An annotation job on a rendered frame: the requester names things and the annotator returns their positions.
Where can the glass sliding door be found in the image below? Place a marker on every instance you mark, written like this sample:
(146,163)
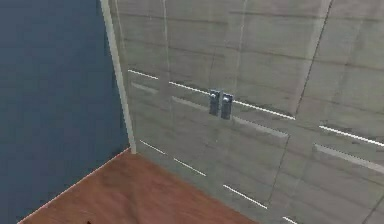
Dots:
(316,83)
(173,50)

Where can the white door frame post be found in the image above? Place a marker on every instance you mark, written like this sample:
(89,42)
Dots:
(117,70)

